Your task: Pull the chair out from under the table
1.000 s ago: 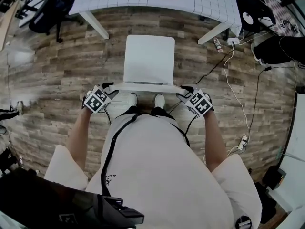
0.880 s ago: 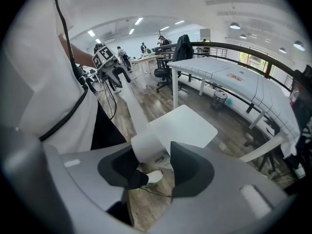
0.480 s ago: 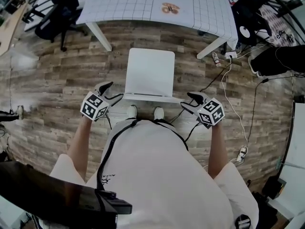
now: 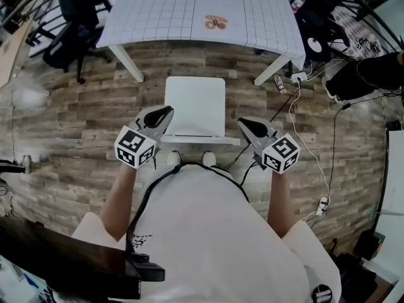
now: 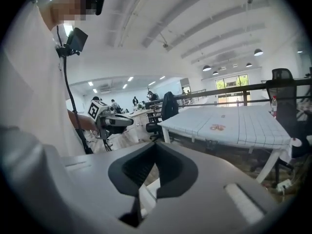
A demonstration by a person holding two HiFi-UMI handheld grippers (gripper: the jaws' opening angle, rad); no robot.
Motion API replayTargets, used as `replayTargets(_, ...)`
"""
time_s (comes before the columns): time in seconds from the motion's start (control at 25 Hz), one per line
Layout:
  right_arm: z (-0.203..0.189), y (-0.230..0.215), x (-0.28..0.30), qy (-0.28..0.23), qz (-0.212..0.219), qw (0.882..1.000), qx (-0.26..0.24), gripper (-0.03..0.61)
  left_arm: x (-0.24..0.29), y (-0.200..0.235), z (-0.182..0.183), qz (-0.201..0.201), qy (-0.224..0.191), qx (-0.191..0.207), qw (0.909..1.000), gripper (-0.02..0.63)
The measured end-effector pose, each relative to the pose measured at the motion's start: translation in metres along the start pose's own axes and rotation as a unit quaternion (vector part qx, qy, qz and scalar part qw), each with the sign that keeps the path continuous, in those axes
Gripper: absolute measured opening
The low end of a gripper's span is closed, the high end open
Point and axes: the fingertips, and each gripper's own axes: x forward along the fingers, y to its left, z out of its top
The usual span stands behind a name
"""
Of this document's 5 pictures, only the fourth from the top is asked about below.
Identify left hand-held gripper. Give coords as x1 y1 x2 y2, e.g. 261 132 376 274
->
114 104 175 170

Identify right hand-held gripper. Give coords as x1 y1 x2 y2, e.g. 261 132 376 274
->
236 116 301 174

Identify white chair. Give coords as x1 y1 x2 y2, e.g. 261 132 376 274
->
159 76 241 146

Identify person's left forearm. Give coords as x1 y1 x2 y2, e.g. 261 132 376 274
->
99 162 138 242

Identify person's right forearm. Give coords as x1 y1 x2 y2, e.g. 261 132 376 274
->
266 169 299 239

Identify white table with grid cloth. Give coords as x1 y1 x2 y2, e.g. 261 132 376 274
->
96 0 306 86

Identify person's left white shoe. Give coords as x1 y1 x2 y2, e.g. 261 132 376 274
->
167 150 182 167

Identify small bottle with red label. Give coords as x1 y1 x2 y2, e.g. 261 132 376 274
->
273 73 287 94

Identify white round disc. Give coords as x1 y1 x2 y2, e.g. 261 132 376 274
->
306 37 323 52

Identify white grid tablecloth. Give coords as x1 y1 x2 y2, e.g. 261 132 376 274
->
96 0 306 71

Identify person's white shirt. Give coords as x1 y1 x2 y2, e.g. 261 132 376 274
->
71 164 342 303

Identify clear bag of bread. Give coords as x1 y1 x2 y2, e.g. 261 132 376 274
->
203 14 229 31

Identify water bottle with red label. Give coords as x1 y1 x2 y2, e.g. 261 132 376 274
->
290 0 309 14

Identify purple patterned cloth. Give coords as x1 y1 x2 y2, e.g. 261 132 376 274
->
331 6 388 59

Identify white panel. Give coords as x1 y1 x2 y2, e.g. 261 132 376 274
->
374 130 404 283

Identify black box with yellow edge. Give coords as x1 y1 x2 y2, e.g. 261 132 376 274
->
353 230 386 261

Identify black curved railing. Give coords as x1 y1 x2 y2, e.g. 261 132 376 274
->
343 0 404 52

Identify black bag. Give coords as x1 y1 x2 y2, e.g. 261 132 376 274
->
328 252 378 299

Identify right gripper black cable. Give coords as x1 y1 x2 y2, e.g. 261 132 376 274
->
225 143 263 186

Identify black floor cable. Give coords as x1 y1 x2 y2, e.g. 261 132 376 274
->
270 80 302 122
328 104 351 198

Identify white floor cable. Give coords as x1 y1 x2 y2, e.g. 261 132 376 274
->
287 82 331 198

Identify black cable on shirt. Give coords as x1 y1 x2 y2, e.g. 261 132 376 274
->
125 163 250 255

